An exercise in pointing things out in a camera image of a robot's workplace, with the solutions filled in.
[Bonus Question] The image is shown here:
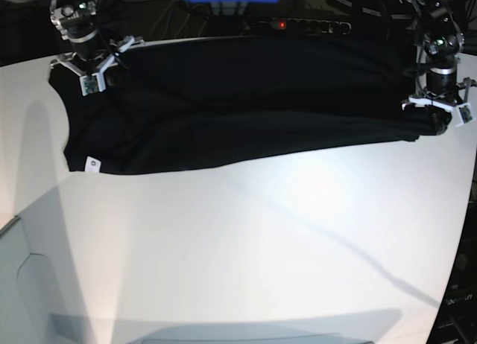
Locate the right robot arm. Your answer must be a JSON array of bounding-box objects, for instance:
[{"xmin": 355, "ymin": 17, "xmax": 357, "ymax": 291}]
[{"xmin": 49, "ymin": 0, "xmax": 144, "ymax": 96}]

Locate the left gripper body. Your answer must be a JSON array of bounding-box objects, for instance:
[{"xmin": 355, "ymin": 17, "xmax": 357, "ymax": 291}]
[{"xmin": 402, "ymin": 68, "xmax": 476, "ymax": 113}]

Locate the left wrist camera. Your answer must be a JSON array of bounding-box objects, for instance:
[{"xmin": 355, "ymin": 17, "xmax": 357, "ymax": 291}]
[{"xmin": 452, "ymin": 102, "xmax": 476, "ymax": 127}]

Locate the black T-shirt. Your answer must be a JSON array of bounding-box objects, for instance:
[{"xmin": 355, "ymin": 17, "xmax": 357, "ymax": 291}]
[{"xmin": 49, "ymin": 36, "xmax": 436, "ymax": 175}]

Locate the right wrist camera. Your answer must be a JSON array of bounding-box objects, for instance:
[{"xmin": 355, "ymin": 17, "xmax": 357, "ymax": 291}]
[{"xmin": 79, "ymin": 74, "xmax": 101, "ymax": 96}]

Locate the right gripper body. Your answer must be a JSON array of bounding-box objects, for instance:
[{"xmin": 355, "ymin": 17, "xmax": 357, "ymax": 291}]
[{"xmin": 50, "ymin": 29, "xmax": 145, "ymax": 77}]

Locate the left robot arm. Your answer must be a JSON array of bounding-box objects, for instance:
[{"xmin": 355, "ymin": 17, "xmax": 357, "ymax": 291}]
[{"xmin": 402, "ymin": 0, "xmax": 476, "ymax": 135}]

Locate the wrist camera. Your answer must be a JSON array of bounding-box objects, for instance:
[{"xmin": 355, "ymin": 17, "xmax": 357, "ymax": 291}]
[
  {"xmin": 452, "ymin": 102, "xmax": 476, "ymax": 127},
  {"xmin": 79, "ymin": 74, "xmax": 101, "ymax": 96}
]

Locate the black power strip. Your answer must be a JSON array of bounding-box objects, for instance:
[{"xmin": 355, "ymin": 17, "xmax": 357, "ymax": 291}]
[{"xmin": 260, "ymin": 18, "xmax": 352, "ymax": 36}]

